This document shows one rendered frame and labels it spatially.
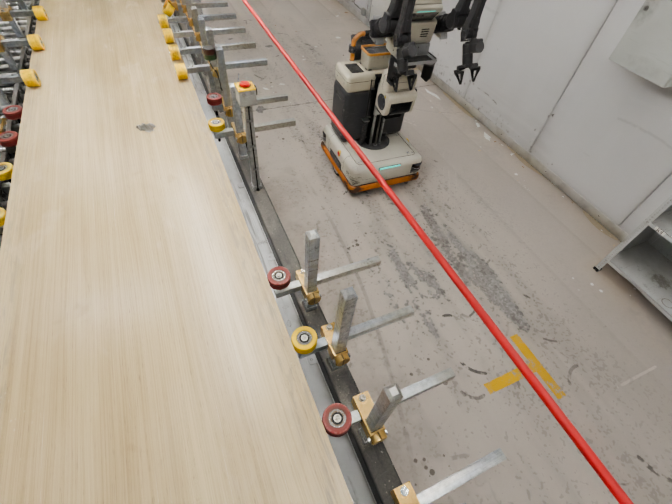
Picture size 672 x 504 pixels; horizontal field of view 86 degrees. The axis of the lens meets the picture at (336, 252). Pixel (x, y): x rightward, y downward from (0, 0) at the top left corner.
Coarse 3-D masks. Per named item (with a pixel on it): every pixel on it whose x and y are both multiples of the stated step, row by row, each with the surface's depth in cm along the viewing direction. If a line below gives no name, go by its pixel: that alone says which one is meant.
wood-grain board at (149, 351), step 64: (64, 0) 262; (128, 0) 272; (64, 64) 204; (128, 64) 210; (64, 128) 167; (128, 128) 171; (192, 128) 175; (64, 192) 141; (128, 192) 144; (192, 192) 147; (0, 256) 120; (64, 256) 122; (128, 256) 124; (192, 256) 127; (256, 256) 129; (0, 320) 106; (64, 320) 108; (128, 320) 110; (192, 320) 111; (256, 320) 113; (0, 384) 95; (64, 384) 97; (128, 384) 98; (192, 384) 99; (256, 384) 101; (0, 448) 86; (64, 448) 87; (128, 448) 88; (192, 448) 90; (256, 448) 91; (320, 448) 92
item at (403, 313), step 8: (392, 312) 127; (400, 312) 128; (408, 312) 128; (376, 320) 125; (384, 320) 125; (392, 320) 126; (352, 328) 122; (360, 328) 122; (368, 328) 123; (376, 328) 125; (352, 336) 121; (320, 344) 118; (312, 352) 117
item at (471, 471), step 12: (492, 456) 101; (504, 456) 101; (468, 468) 99; (480, 468) 99; (444, 480) 96; (456, 480) 97; (468, 480) 97; (420, 492) 96; (432, 492) 94; (444, 492) 95
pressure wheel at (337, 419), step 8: (328, 408) 97; (336, 408) 98; (344, 408) 98; (328, 416) 96; (336, 416) 96; (344, 416) 97; (328, 424) 95; (336, 424) 95; (344, 424) 95; (328, 432) 95; (336, 432) 94; (344, 432) 94
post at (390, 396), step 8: (392, 384) 82; (384, 392) 82; (392, 392) 80; (400, 392) 81; (376, 400) 89; (384, 400) 83; (392, 400) 80; (400, 400) 83; (376, 408) 90; (384, 408) 85; (392, 408) 86; (368, 416) 99; (376, 416) 92; (384, 416) 90; (368, 424) 101; (376, 424) 94
